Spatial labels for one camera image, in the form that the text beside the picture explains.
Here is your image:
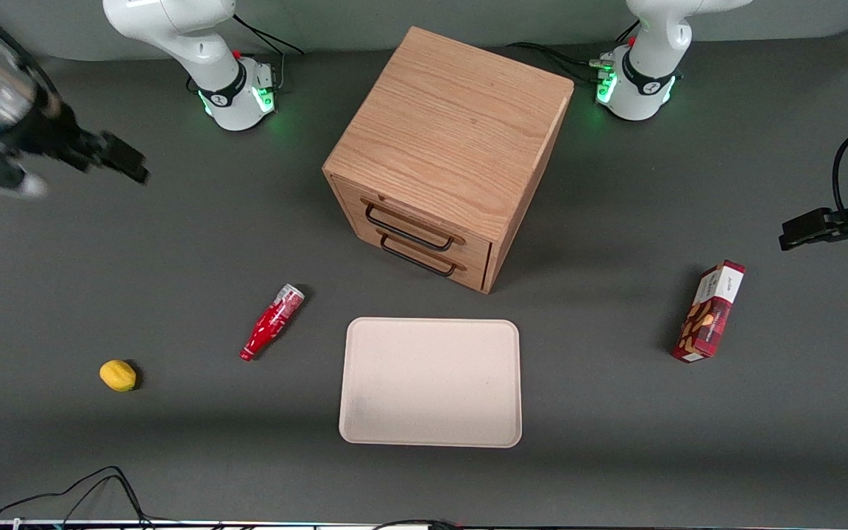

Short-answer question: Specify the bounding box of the black arm base cable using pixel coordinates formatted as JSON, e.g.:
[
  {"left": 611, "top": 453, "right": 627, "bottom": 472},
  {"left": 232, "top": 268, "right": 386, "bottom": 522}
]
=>
[
  {"left": 505, "top": 41, "right": 618, "bottom": 85},
  {"left": 231, "top": 13, "right": 305, "bottom": 93}
]

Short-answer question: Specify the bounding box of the black metal drawer handle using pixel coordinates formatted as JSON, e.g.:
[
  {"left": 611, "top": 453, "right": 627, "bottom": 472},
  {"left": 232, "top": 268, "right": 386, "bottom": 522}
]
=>
[
  {"left": 378, "top": 231, "right": 467, "bottom": 279},
  {"left": 363, "top": 199, "right": 467, "bottom": 252}
]

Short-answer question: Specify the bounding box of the red almond snack box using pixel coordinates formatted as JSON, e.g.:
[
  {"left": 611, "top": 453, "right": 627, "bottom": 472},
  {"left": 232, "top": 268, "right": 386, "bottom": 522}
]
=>
[{"left": 671, "top": 259, "right": 747, "bottom": 364}]

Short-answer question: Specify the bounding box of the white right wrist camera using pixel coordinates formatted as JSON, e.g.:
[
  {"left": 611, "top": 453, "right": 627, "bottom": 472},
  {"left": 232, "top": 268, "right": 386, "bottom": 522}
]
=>
[{"left": 0, "top": 144, "right": 51, "bottom": 201}]

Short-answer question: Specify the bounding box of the yellow lemon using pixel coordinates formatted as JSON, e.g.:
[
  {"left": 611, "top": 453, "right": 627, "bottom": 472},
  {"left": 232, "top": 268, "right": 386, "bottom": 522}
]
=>
[{"left": 99, "top": 358, "right": 138, "bottom": 393}]

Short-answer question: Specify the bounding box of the red coke bottle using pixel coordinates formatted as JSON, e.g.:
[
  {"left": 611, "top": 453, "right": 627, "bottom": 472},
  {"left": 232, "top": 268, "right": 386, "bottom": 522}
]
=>
[{"left": 238, "top": 283, "right": 306, "bottom": 363}]

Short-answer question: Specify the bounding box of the wooden drawer front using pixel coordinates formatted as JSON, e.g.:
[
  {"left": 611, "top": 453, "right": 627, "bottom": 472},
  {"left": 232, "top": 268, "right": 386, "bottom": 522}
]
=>
[
  {"left": 334, "top": 178, "right": 495, "bottom": 275},
  {"left": 354, "top": 219, "right": 490, "bottom": 292}
]

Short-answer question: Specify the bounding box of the beige plastic tray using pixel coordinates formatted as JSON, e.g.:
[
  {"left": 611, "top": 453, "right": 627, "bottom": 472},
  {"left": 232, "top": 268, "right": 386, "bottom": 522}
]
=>
[{"left": 338, "top": 317, "right": 523, "bottom": 449}]

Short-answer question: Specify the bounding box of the black floor cable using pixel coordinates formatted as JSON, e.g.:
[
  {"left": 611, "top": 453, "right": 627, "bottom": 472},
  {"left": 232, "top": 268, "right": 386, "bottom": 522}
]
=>
[
  {"left": 371, "top": 518, "right": 463, "bottom": 530},
  {"left": 0, "top": 465, "right": 155, "bottom": 530}
]

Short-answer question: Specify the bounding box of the black left arm base cable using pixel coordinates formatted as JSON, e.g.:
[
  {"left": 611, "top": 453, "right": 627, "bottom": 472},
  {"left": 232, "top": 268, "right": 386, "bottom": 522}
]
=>
[{"left": 505, "top": 41, "right": 618, "bottom": 85}]

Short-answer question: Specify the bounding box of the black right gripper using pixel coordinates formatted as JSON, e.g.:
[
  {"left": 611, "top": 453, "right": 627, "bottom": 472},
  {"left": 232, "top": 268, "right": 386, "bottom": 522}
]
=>
[{"left": 4, "top": 103, "right": 150, "bottom": 186}]

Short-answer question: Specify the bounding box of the black right arm base cable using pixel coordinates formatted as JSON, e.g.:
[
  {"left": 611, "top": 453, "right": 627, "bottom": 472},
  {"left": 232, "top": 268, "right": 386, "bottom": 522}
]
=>
[{"left": 231, "top": 13, "right": 305, "bottom": 93}]

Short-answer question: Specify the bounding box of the wooden drawer cabinet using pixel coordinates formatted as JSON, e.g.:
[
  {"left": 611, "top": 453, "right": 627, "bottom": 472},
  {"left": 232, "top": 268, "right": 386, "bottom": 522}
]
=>
[{"left": 322, "top": 26, "right": 575, "bottom": 295}]

